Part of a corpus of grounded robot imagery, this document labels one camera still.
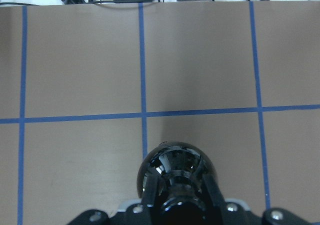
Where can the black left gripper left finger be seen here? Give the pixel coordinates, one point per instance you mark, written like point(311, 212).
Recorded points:
point(148, 200)

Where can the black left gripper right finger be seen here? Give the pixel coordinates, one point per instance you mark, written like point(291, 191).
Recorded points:
point(214, 200)

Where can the dark glass wine bottle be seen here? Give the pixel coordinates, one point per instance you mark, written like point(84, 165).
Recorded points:
point(179, 167)

